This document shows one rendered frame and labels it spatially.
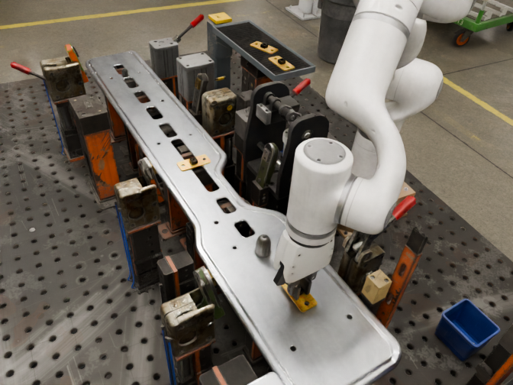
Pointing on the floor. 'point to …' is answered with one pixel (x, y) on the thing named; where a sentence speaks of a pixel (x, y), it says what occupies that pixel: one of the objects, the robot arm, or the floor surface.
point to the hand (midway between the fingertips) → (299, 285)
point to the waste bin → (333, 27)
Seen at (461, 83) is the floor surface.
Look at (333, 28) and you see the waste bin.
